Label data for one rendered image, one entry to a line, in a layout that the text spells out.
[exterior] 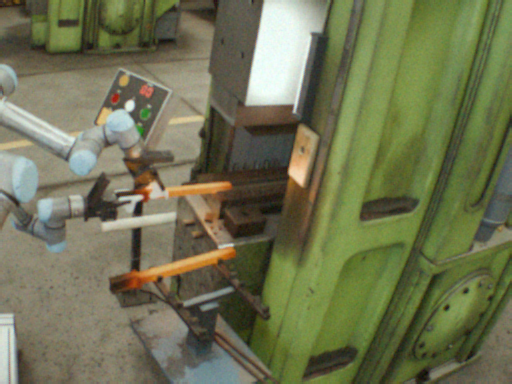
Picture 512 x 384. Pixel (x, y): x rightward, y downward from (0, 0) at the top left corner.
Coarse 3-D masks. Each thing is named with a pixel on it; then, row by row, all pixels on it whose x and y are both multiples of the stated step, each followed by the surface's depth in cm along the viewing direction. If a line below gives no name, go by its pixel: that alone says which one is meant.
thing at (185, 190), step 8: (200, 184) 187; (208, 184) 189; (216, 184) 190; (224, 184) 191; (120, 192) 172; (128, 192) 173; (136, 192) 174; (144, 192) 175; (168, 192) 179; (176, 192) 181; (184, 192) 183; (192, 192) 184; (200, 192) 186; (208, 192) 187; (144, 200) 175
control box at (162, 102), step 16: (128, 80) 220; (144, 80) 216; (128, 96) 218; (144, 96) 214; (160, 96) 210; (176, 96) 213; (128, 112) 217; (160, 112) 209; (144, 128) 211; (160, 128) 214
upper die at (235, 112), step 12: (216, 84) 178; (216, 96) 179; (228, 96) 171; (216, 108) 180; (228, 108) 172; (240, 108) 168; (252, 108) 170; (264, 108) 172; (276, 108) 174; (288, 108) 176; (228, 120) 173; (240, 120) 170; (252, 120) 172; (264, 120) 174; (276, 120) 177; (288, 120) 179
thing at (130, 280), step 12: (216, 252) 165; (228, 252) 167; (168, 264) 156; (180, 264) 157; (192, 264) 159; (204, 264) 162; (120, 276) 146; (132, 276) 147; (144, 276) 149; (168, 276) 155; (120, 288) 147; (132, 288) 148
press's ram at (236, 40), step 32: (224, 0) 166; (256, 0) 149; (288, 0) 148; (320, 0) 153; (224, 32) 169; (256, 32) 151; (288, 32) 154; (320, 32) 160; (224, 64) 171; (256, 64) 155; (288, 64) 161; (256, 96) 162; (288, 96) 167
